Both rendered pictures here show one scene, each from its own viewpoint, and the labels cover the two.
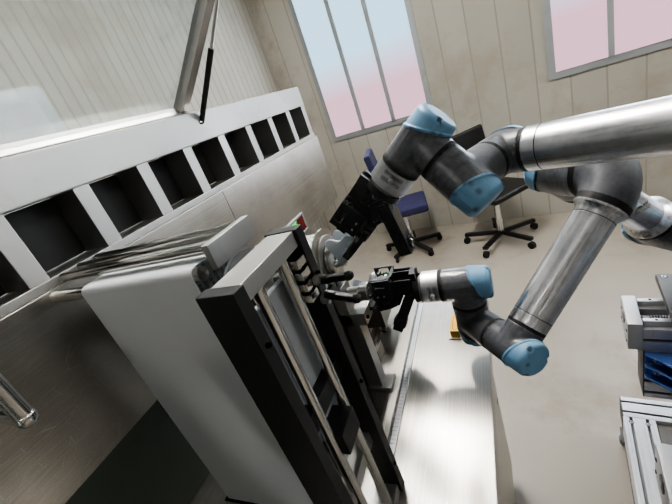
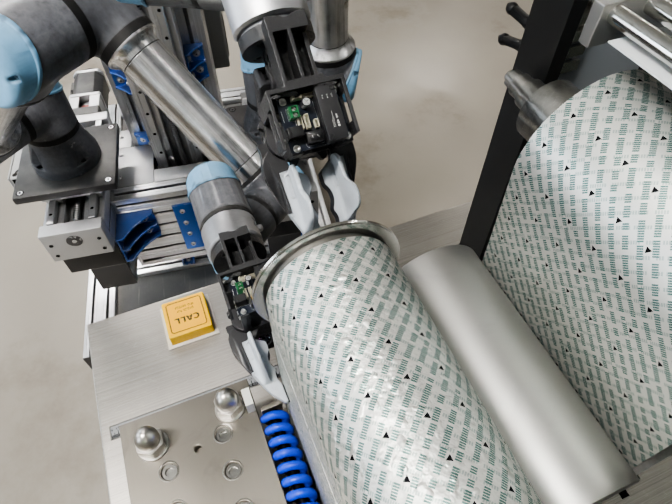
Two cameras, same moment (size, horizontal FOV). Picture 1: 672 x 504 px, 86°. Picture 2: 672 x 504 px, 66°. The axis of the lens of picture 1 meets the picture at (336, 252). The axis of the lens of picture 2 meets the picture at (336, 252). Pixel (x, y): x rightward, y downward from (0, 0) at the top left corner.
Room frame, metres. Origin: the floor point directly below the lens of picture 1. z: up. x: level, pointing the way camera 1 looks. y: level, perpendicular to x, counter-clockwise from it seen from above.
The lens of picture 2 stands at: (0.95, 0.21, 1.65)
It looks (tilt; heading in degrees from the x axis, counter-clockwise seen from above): 52 degrees down; 220
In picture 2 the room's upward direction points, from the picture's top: straight up
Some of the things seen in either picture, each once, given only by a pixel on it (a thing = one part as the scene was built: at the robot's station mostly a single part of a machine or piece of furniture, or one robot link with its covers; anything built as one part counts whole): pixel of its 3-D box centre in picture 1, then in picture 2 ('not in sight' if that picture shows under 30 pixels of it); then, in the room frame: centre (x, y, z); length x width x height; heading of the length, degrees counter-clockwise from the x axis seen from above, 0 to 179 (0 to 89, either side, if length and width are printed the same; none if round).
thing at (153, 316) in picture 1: (203, 403); not in sight; (0.53, 0.32, 1.17); 0.34 x 0.05 x 0.54; 62
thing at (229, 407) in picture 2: not in sight; (226, 401); (0.86, -0.04, 1.05); 0.04 x 0.04 x 0.04
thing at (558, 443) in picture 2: not in sight; (490, 381); (0.70, 0.19, 1.18); 0.26 x 0.12 x 0.12; 62
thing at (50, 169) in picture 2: not in sight; (59, 141); (0.66, -0.87, 0.87); 0.15 x 0.15 x 0.10
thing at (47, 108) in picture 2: not in sight; (32, 100); (0.67, -0.87, 0.98); 0.13 x 0.12 x 0.14; 11
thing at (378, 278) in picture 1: (396, 287); (250, 284); (0.75, -0.11, 1.12); 0.12 x 0.08 x 0.09; 63
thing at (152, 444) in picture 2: not in sight; (148, 439); (0.95, -0.08, 1.05); 0.04 x 0.04 x 0.04
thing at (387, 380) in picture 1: (366, 336); not in sight; (0.70, 0.00, 1.05); 0.06 x 0.05 x 0.31; 62
